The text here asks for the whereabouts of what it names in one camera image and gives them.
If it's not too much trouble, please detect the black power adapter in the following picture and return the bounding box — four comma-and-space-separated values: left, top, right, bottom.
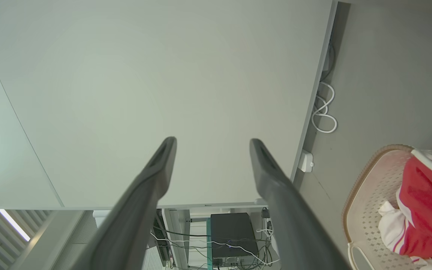
261, 207, 273, 230

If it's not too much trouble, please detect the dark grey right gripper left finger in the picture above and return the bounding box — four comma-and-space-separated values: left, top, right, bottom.
70, 136, 178, 270

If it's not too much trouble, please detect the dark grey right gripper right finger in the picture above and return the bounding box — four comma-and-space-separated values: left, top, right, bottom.
249, 138, 352, 270

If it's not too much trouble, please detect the black computer box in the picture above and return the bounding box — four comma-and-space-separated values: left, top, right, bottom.
210, 212, 260, 268

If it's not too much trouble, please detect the white power strip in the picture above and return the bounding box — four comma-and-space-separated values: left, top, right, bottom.
298, 150, 314, 173

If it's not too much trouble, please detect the long white cable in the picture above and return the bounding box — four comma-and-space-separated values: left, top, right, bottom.
150, 232, 281, 265

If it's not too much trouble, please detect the cream perforated laundry basket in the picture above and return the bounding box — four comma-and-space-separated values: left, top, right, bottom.
342, 144, 432, 270

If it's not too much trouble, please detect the large white partition panel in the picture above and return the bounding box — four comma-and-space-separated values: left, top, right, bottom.
0, 0, 338, 209

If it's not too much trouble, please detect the linear ceiling light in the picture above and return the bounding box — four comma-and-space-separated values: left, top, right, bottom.
0, 208, 32, 243

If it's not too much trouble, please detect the red and white shirt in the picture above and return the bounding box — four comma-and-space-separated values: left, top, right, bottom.
378, 149, 432, 270

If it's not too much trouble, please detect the black power strip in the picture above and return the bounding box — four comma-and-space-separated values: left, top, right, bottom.
152, 210, 172, 267

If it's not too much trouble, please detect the pale metal desk frame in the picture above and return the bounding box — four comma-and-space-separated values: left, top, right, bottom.
161, 208, 193, 270

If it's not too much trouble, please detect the looped white cable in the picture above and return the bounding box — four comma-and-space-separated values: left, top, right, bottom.
311, 81, 339, 134

